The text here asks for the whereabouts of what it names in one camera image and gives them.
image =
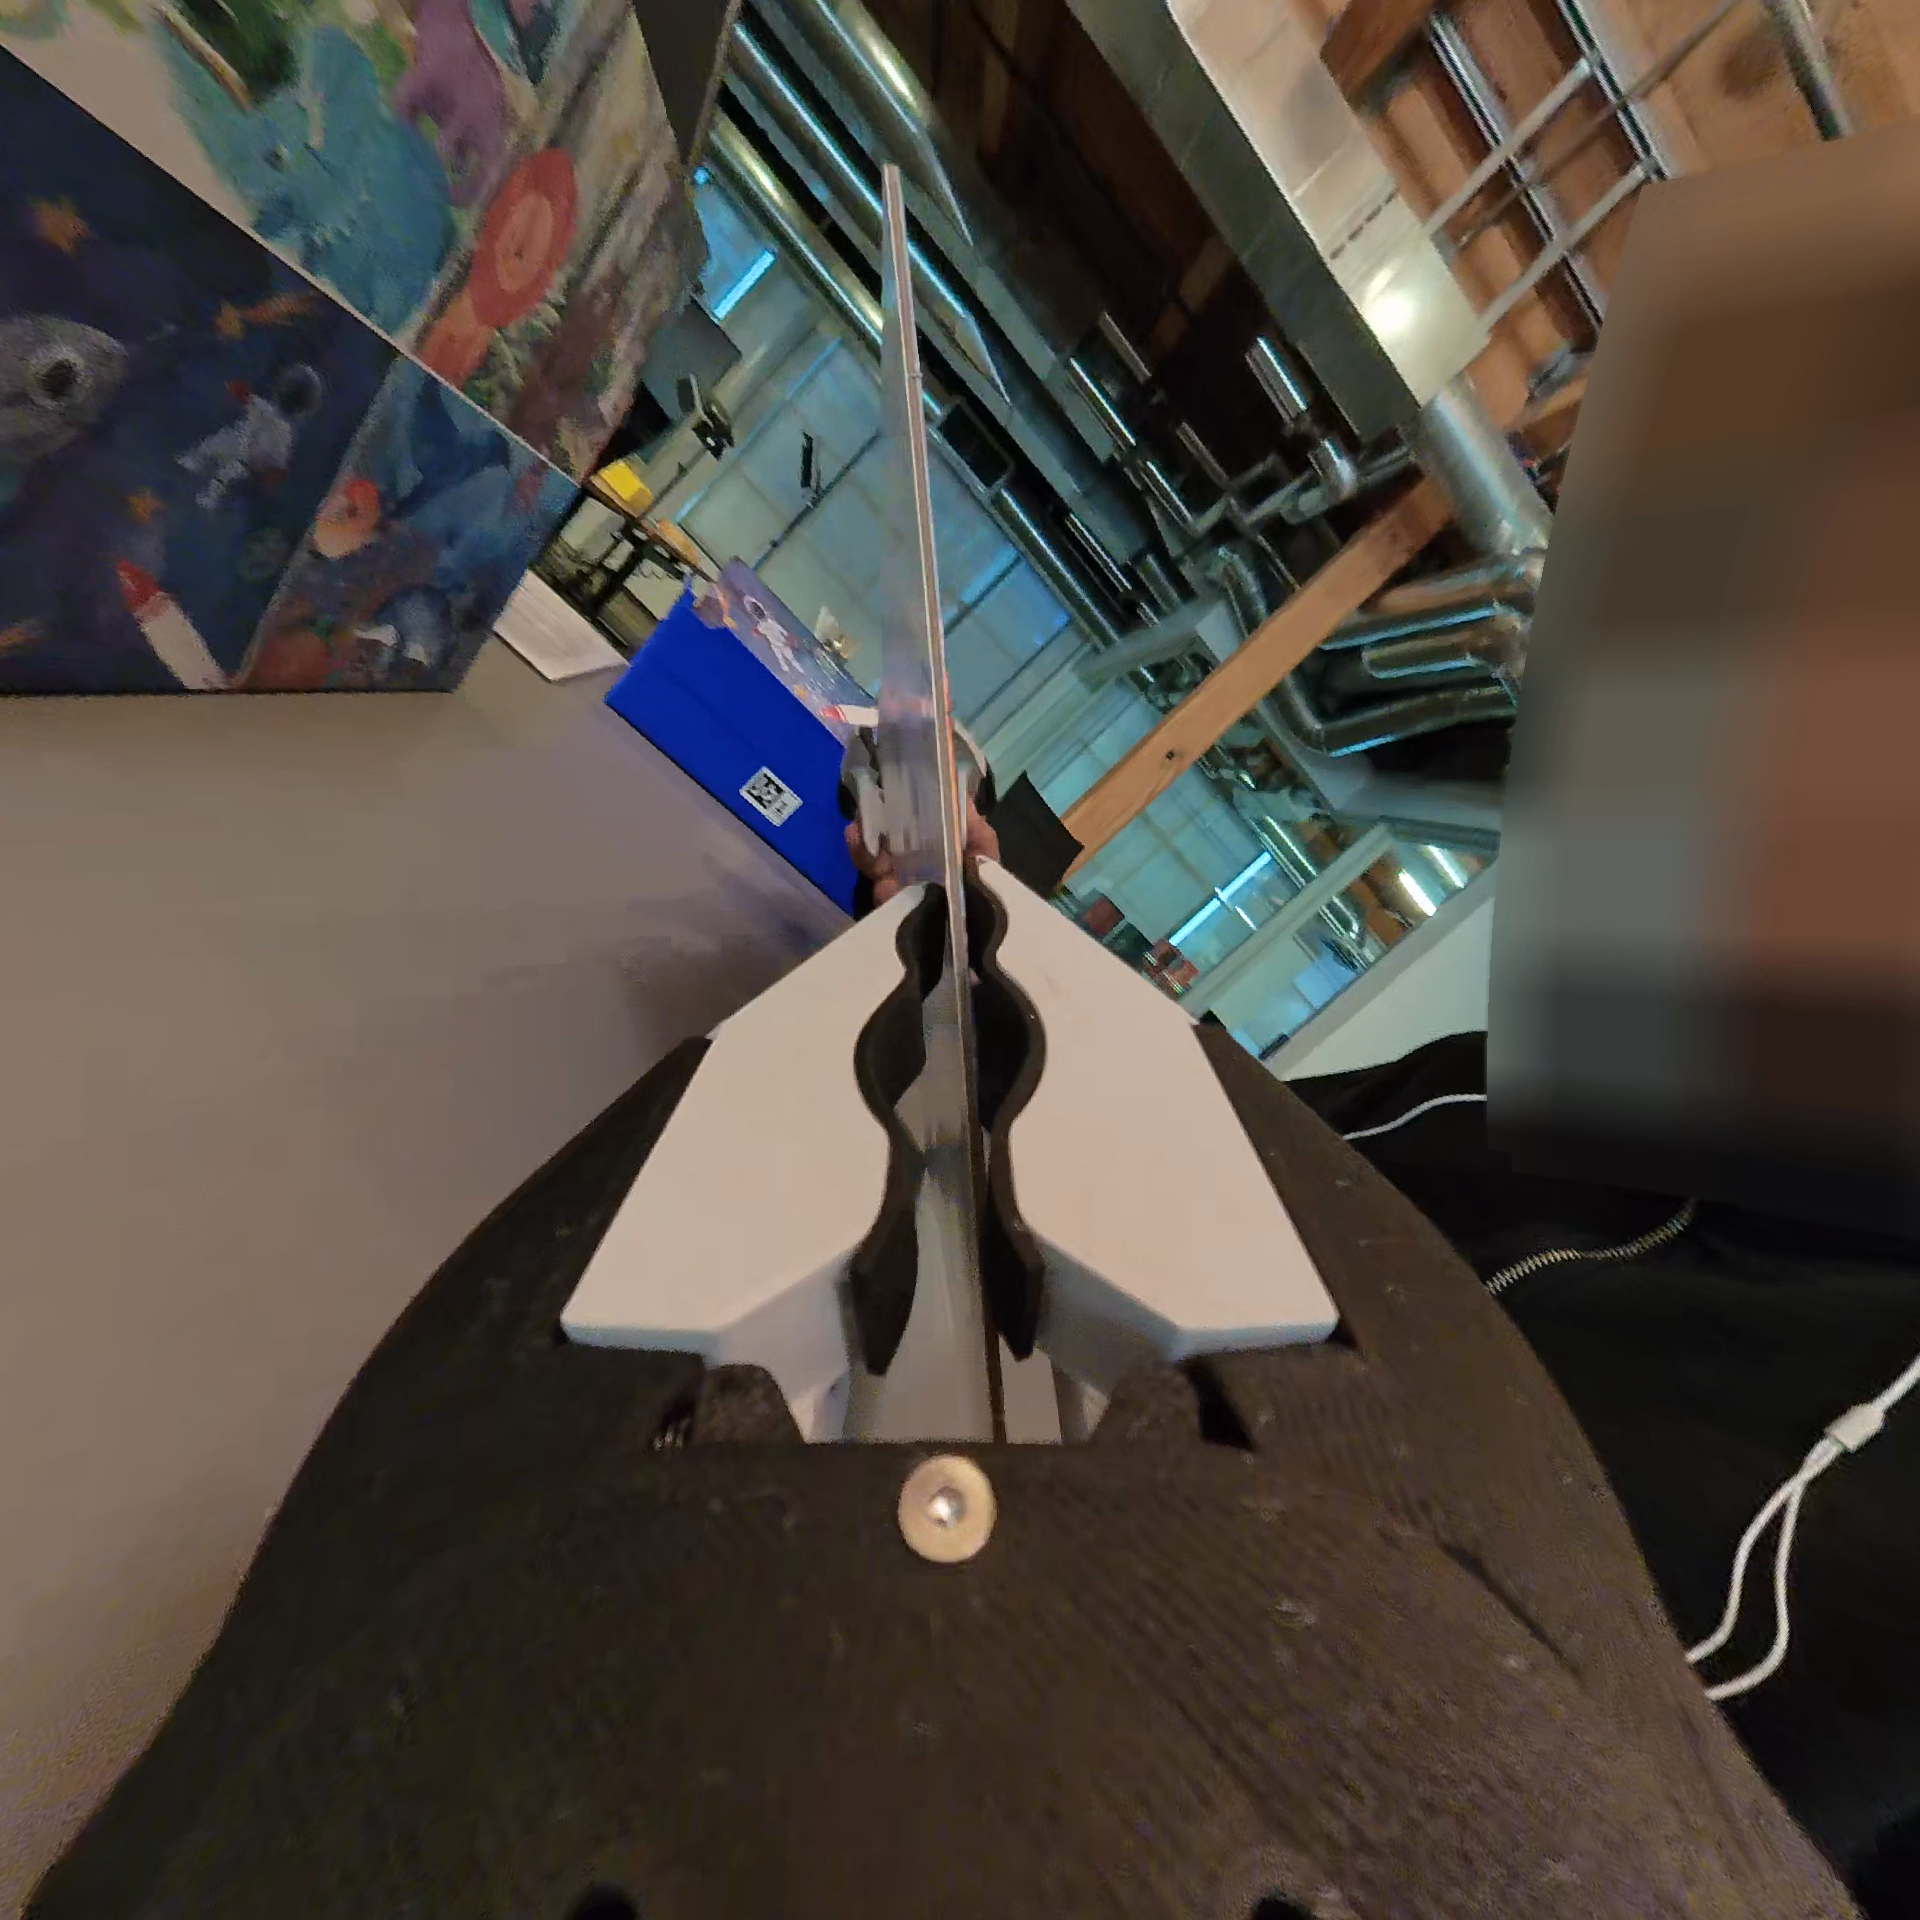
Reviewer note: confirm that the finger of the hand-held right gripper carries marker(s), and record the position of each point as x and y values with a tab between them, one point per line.
971	765
864	788

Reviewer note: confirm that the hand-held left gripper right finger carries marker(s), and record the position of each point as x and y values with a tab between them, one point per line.
1170	1198

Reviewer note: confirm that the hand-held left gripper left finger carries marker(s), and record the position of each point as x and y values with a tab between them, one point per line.
720	1198

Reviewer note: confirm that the assembled sea jigsaw puzzle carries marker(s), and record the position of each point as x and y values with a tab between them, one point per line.
921	599

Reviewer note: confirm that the person's right hand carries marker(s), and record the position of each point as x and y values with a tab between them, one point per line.
869	869

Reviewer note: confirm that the blue plastic bin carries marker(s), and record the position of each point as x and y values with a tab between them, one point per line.
720	750

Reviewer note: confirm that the space themed puzzle board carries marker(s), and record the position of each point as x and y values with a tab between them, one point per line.
788	630

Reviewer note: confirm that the wooden beam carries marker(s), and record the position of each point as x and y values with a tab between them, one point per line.
1275	644

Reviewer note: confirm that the instruction sheet in plastic sleeve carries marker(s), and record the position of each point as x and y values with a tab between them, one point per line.
562	630

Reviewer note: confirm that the illustrated puzzle box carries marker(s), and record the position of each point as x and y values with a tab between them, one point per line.
225	374

